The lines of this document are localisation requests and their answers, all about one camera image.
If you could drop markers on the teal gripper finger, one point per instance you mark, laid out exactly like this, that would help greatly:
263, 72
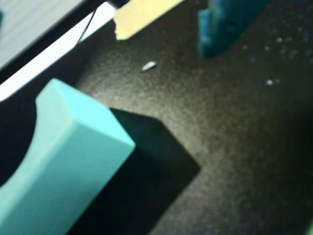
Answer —
1, 19
220, 27

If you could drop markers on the light green U shape block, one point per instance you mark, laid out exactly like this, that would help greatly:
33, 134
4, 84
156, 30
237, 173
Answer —
61, 156

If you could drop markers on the small white chip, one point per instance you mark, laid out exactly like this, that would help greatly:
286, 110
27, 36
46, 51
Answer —
149, 66

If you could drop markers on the pale wooden board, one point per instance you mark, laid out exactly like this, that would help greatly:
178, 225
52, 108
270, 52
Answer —
139, 18

